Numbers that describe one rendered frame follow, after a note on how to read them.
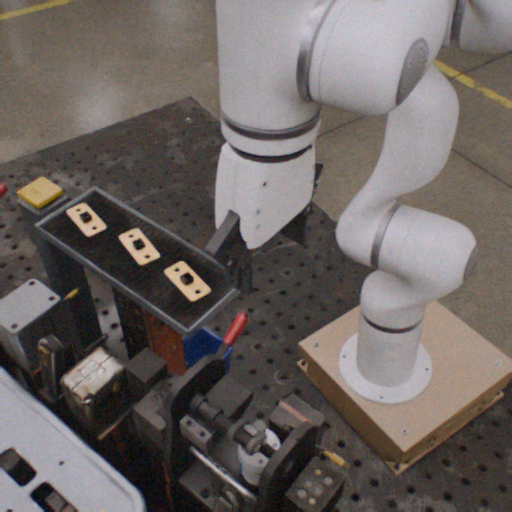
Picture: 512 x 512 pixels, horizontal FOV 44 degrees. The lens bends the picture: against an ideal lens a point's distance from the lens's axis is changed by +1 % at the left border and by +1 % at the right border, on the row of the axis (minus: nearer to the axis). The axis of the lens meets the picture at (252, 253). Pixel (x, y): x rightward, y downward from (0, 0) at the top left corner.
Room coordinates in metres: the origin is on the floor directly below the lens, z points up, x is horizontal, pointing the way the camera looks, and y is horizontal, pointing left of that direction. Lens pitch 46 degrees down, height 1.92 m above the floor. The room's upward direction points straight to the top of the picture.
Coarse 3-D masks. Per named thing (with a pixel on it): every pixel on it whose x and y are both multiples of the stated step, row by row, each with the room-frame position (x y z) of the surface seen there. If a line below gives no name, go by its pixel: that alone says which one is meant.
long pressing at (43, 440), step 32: (0, 384) 0.58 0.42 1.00; (0, 416) 0.52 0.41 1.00; (32, 416) 0.52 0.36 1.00; (0, 448) 0.47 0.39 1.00; (32, 448) 0.47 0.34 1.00; (64, 448) 0.47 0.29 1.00; (0, 480) 0.42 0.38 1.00; (32, 480) 0.42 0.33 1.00; (64, 480) 0.42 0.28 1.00; (96, 480) 0.42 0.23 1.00; (128, 480) 0.42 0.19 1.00
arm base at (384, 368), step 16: (352, 336) 0.83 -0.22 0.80; (368, 336) 0.72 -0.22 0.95; (384, 336) 0.70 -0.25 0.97; (400, 336) 0.70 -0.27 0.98; (416, 336) 0.72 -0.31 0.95; (352, 352) 0.79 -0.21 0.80; (368, 352) 0.72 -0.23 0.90; (384, 352) 0.70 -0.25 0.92; (400, 352) 0.70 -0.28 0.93; (416, 352) 0.73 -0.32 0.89; (352, 368) 0.75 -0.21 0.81; (368, 368) 0.71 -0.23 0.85; (384, 368) 0.70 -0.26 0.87; (400, 368) 0.70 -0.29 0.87; (416, 368) 0.74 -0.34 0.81; (352, 384) 0.71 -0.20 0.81; (368, 384) 0.70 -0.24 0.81; (384, 384) 0.70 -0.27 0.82; (400, 384) 0.70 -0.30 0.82; (416, 384) 0.70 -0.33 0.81; (368, 400) 0.67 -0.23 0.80; (384, 400) 0.67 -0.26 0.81; (400, 400) 0.67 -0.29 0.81
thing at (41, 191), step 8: (32, 184) 0.92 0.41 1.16; (40, 184) 0.92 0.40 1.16; (48, 184) 0.92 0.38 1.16; (24, 192) 0.89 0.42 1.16; (32, 192) 0.89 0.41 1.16; (40, 192) 0.89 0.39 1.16; (48, 192) 0.89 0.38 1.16; (56, 192) 0.90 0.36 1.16; (32, 200) 0.87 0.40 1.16; (40, 200) 0.87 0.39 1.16; (48, 200) 0.88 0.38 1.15
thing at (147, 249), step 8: (128, 232) 0.78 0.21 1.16; (136, 232) 0.78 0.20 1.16; (120, 240) 0.77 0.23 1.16; (128, 240) 0.76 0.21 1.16; (136, 240) 0.76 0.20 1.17; (144, 240) 0.76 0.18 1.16; (128, 248) 0.75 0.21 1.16; (136, 248) 0.74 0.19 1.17; (144, 248) 0.75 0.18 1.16; (152, 248) 0.75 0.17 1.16; (136, 256) 0.73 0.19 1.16; (144, 256) 0.73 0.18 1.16; (152, 256) 0.73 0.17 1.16; (144, 264) 0.71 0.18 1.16
